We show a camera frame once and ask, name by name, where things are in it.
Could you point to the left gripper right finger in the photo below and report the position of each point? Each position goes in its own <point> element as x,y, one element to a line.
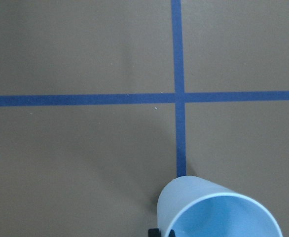
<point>172,233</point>

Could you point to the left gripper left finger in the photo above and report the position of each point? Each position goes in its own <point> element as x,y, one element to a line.
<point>154,232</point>

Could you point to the blue cup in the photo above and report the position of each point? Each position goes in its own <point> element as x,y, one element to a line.
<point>195,207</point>

